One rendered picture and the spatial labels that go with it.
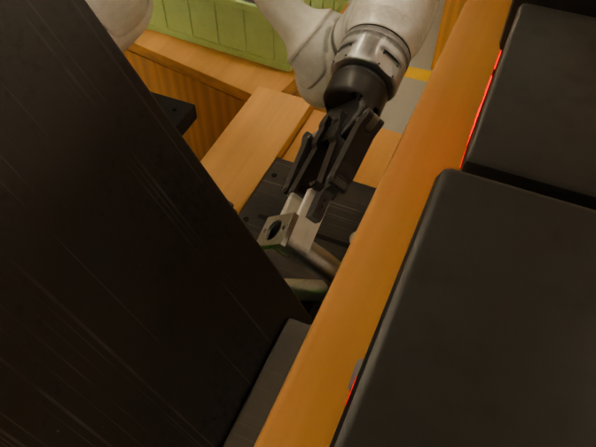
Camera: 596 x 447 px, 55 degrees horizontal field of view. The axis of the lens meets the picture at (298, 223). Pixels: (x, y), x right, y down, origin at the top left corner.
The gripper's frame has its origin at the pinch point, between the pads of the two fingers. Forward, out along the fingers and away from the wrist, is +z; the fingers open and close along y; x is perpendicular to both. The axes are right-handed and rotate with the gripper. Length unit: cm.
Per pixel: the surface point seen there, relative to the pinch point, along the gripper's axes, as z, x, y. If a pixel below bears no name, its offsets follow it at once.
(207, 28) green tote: -68, -5, -86
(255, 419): 21.2, -0.4, 8.7
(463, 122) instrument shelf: 4.7, -12.0, 34.4
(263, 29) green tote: -69, 5, -70
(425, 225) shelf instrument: 16.0, -19.1, 42.6
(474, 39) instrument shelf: -2.7, -11.5, 32.1
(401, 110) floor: -134, 97, -135
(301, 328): 11.7, 1.5, 6.9
